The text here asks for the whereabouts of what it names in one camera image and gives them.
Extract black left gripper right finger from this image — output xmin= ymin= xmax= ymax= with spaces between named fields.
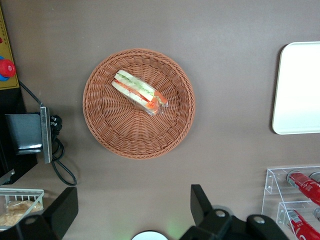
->
xmin=190 ymin=184 xmax=233 ymax=229

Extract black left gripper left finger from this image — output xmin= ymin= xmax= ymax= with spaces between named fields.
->
xmin=0 ymin=186 xmax=79 ymax=240

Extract plastic sandwich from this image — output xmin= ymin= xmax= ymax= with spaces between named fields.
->
xmin=111 ymin=69 xmax=169 ymax=116

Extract round brown wicker basket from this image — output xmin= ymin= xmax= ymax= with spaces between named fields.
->
xmin=82 ymin=48 xmax=196 ymax=160

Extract cream plastic tray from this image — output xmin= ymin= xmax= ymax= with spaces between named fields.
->
xmin=271 ymin=41 xmax=320 ymax=135

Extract bagged fried snack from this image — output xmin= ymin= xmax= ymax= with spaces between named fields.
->
xmin=0 ymin=199 xmax=43 ymax=227

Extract clear acrylic bottle rack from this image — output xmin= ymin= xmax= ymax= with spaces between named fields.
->
xmin=261 ymin=165 xmax=320 ymax=240

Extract black box with metal plate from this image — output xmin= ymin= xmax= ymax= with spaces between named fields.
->
xmin=4 ymin=106 xmax=53 ymax=165

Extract red cola bottle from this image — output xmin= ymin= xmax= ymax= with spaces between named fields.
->
xmin=286 ymin=209 xmax=320 ymax=240
xmin=286 ymin=171 xmax=320 ymax=207

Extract black appliance housing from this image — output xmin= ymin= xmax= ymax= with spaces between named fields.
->
xmin=0 ymin=87 xmax=39 ymax=186

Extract red emergency stop button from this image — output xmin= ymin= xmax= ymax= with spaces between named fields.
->
xmin=0 ymin=56 xmax=16 ymax=82

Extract yellow control panel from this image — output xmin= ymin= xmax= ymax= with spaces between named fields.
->
xmin=0 ymin=6 xmax=20 ymax=91

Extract white wire rack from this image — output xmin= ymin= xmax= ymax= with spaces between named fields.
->
xmin=0 ymin=187 xmax=45 ymax=230

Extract black power cable with plug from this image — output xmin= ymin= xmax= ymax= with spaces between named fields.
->
xmin=18 ymin=79 xmax=78 ymax=187

